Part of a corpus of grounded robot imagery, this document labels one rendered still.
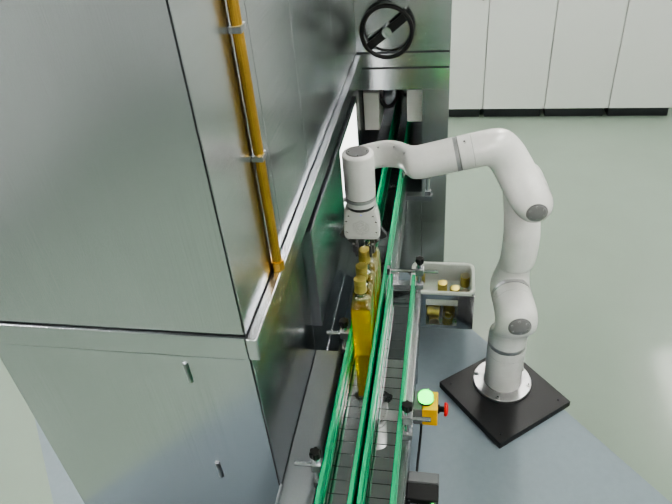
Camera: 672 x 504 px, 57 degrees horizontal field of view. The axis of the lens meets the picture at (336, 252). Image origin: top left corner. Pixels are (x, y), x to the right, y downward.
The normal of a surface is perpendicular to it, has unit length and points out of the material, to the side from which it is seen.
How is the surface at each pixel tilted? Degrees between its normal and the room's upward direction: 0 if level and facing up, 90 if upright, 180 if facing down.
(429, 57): 90
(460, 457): 0
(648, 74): 90
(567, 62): 90
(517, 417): 1
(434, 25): 90
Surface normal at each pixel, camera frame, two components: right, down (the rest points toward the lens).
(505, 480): -0.08, -0.80
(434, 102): -0.16, 0.60
